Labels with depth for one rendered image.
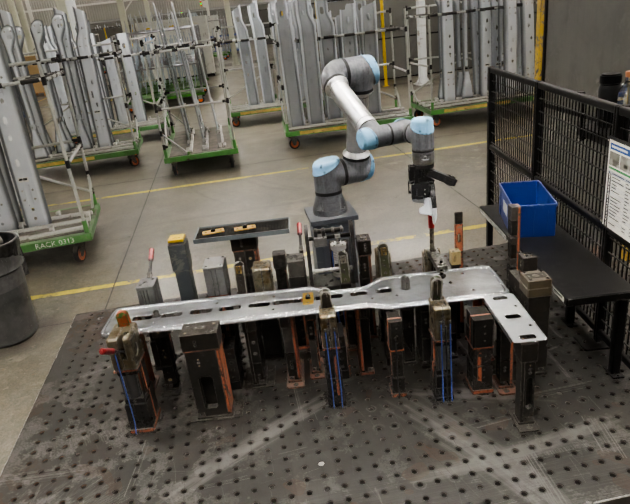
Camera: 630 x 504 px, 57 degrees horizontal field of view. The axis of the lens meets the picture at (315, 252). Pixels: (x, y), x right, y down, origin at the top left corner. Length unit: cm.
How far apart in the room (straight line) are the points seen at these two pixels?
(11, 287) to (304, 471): 302
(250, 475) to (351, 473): 29
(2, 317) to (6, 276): 29
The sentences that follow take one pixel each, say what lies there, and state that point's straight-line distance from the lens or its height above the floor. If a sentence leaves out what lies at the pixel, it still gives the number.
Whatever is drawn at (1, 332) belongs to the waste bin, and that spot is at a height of 13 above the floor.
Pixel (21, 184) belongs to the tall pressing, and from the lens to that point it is 596.
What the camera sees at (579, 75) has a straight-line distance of 444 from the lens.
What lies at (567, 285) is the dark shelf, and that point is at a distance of 201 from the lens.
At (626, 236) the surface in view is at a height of 117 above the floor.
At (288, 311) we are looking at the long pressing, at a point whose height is 100.
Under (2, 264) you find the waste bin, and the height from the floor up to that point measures 60.
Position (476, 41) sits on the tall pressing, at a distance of 1011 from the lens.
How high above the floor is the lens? 193
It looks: 23 degrees down
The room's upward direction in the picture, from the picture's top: 7 degrees counter-clockwise
